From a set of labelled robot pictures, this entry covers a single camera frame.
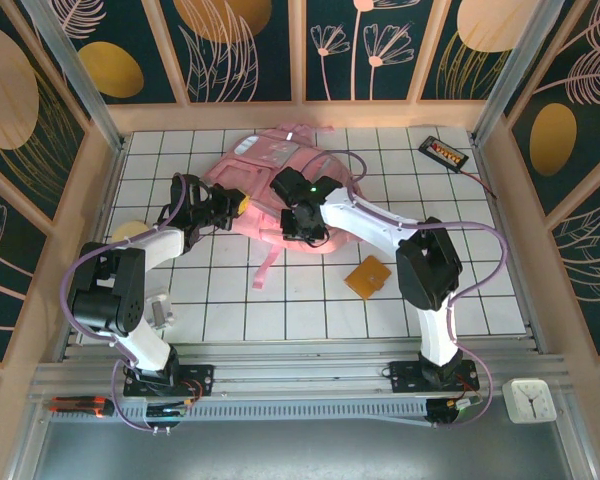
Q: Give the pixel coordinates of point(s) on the pink backpack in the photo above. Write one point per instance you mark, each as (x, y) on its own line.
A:
(265, 165)

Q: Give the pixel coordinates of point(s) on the small orange leather wallet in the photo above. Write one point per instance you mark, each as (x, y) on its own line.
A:
(367, 276)

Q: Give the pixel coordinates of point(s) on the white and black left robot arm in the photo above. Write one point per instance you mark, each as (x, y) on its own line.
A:
(155, 247)

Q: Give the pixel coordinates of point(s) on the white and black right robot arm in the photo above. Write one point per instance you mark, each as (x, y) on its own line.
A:
(370, 220)

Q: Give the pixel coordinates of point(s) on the round wooden disc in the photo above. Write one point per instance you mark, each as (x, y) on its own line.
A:
(125, 231)

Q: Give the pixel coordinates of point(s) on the small white metal stand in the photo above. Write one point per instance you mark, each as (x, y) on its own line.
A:
(159, 315)

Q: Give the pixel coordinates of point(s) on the black charger box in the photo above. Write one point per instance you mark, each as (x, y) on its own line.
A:
(443, 153)

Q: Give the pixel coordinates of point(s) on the small black controller board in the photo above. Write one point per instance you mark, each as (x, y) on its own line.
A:
(445, 411)
(165, 412)

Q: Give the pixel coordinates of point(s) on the grey metal sheet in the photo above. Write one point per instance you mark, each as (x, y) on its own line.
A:
(300, 450)

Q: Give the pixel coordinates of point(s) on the orange and black utility knife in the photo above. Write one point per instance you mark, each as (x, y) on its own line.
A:
(80, 406)

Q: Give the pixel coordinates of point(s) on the white square clock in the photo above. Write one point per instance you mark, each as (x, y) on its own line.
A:
(526, 401)

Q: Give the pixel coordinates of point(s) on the aluminium mounting rail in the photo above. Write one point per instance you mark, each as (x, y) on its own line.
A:
(300, 372)

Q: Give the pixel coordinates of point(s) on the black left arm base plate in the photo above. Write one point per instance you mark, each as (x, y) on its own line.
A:
(200, 380)

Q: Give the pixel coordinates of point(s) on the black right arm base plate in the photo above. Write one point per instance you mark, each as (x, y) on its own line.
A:
(405, 377)

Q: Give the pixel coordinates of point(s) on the aluminium frame post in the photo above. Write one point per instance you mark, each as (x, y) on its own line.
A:
(77, 75)
(515, 75)

